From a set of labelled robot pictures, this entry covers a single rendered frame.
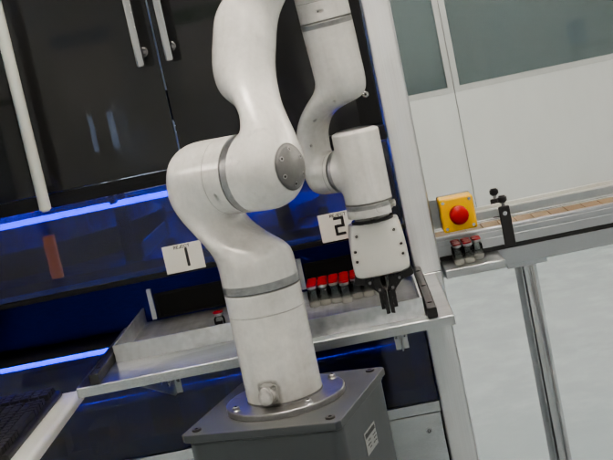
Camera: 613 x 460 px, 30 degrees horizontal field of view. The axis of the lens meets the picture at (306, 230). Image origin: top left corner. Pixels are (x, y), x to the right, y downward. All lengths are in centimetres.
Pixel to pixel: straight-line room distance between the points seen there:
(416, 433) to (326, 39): 97
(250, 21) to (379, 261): 51
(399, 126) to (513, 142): 471
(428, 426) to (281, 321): 87
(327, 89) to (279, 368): 51
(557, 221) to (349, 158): 73
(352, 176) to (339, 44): 23
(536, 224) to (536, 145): 456
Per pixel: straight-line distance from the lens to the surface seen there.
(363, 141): 198
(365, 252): 202
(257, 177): 166
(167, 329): 245
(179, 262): 246
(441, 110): 704
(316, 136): 204
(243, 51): 176
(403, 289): 234
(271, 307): 173
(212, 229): 175
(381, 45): 240
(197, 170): 173
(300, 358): 176
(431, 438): 255
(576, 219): 259
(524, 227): 257
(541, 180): 715
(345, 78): 197
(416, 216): 243
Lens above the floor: 136
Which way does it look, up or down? 8 degrees down
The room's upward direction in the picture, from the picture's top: 12 degrees counter-clockwise
